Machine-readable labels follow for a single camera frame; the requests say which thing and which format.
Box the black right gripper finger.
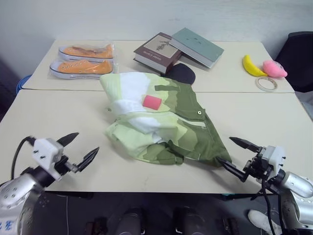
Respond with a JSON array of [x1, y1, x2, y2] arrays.
[[216, 157, 247, 183], [228, 137, 262, 154]]

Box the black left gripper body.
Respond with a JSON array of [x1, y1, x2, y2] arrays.
[[54, 154, 74, 176]]

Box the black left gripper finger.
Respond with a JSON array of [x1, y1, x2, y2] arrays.
[[70, 146, 100, 173], [57, 132, 80, 148]]

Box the black round cap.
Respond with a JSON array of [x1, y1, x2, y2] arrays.
[[166, 63, 197, 85]]

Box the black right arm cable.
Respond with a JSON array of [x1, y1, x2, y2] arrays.
[[251, 176, 277, 235]]

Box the orange canvas sneaker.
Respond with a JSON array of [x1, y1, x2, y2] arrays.
[[58, 44, 115, 62], [49, 59, 114, 79]]

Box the green camouflage shorts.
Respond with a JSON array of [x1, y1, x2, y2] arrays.
[[99, 71, 232, 168]]

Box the blue round stool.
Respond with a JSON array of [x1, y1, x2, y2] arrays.
[[15, 75, 32, 95]]

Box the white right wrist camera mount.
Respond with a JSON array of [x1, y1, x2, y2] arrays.
[[265, 145, 286, 177]]

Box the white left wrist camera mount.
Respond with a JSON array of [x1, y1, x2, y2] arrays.
[[32, 138, 66, 182]]

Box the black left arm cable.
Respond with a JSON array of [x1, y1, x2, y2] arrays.
[[10, 136, 36, 182]]

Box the brown hardcover book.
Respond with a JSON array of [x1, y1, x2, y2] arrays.
[[133, 32, 183, 75]]

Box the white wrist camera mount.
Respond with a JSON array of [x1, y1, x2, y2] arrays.
[[265, 145, 286, 177], [32, 138, 66, 182]]

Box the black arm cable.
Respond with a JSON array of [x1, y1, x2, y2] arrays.
[[251, 176, 277, 235], [10, 136, 36, 182]]

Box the white shoe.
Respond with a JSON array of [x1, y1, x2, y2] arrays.
[[247, 209, 282, 235]]

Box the pink rectangular patch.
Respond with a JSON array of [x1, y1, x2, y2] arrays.
[[142, 95, 163, 110]]

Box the grey-green hardcover book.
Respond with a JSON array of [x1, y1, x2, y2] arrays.
[[168, 27, 225, 69]]

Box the clear tape roll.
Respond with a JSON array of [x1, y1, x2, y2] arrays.
[[255, 76, 278, 91]]

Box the black office chair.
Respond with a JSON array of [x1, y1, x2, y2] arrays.
[[274, 31, 313, 94]]

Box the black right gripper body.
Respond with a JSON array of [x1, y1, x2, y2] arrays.
[[243, 146, 275, 185]]

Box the clear plastic shoe bag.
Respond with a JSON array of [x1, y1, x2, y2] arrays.
[[47, 42, 120, 80]]

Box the pink plush toy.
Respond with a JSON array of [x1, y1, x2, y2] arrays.
[[263, 60, 288, 78]]

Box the yellow toy banana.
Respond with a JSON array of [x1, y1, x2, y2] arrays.
[[242, 54, 268, 77]]

